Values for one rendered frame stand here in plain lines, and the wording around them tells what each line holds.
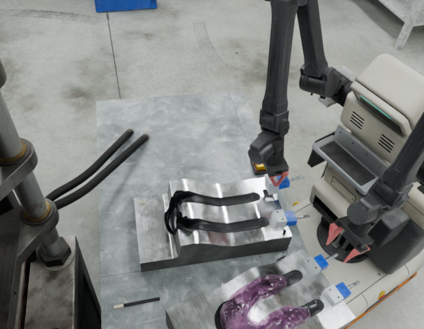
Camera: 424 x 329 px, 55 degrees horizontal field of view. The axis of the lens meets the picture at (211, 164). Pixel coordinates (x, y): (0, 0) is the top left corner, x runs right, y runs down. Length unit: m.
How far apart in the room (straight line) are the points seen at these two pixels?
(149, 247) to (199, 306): 0.27
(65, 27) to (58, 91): 0.93
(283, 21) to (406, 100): 0.41
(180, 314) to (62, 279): 0.43
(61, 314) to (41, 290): 0.11
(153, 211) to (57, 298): 0.40
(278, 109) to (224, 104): 0.76
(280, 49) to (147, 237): 0.72
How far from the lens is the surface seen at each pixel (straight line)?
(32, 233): 1.23
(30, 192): 1.15
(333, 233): 1.23
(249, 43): 3.93
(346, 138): 1.46
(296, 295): 1.32
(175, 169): 1.62
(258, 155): 1.21
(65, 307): 1.38
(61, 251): 1.42
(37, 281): 1.44
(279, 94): 1.18
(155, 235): 1.37
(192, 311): 1.20
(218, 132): 1.77
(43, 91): 3.41
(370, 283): 2.12
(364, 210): 1.09
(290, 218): 1.40
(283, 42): 1.14
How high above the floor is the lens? 2.02
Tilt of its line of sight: 48 degrees down
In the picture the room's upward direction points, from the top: 6 degrees clockwise
